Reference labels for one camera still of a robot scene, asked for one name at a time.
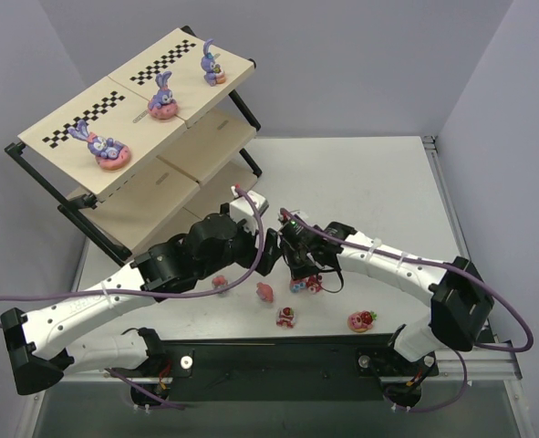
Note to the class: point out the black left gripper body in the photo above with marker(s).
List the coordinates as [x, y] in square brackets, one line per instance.
[260, 248]

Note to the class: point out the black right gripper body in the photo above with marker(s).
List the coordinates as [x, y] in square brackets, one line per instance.
[294, 253]

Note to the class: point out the pink figure blue sunglasses toy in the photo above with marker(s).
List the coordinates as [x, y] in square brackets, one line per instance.
[297, 285]

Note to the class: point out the pink figure flower wreath toy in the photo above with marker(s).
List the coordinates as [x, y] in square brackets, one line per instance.
[219, 282]

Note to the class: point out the purple bunny holding cupcake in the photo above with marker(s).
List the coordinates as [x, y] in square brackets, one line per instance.
[213, 72]

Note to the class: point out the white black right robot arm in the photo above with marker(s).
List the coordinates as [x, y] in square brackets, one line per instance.
[458, 306]

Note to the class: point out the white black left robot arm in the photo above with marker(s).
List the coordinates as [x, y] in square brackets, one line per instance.
[47, 344]

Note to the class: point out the beige three-tier shelf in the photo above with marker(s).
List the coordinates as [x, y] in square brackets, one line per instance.
[180, 169]

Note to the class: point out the pink bear red cake toy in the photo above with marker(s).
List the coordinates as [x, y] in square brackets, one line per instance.
[314, 284]

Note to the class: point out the pink lying figure toy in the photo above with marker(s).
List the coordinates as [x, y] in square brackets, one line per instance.
[265, 292]

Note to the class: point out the strawberry cake slice toy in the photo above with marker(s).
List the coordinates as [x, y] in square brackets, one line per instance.
[285, 318]

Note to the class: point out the pink bear strawberry donut toy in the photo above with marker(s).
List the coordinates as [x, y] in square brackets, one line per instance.
[361, 321]

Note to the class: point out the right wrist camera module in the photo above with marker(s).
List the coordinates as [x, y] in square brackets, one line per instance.
[295, 216]

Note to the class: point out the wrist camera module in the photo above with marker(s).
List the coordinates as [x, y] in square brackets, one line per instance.
[295, 216]
[241, 211]

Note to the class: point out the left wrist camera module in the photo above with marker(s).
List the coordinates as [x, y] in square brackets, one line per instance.
[241, 211]

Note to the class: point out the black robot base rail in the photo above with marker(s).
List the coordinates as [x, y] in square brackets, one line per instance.
[341, 368]

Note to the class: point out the aluminium table frame rail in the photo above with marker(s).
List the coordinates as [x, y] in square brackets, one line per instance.
[481, 365]

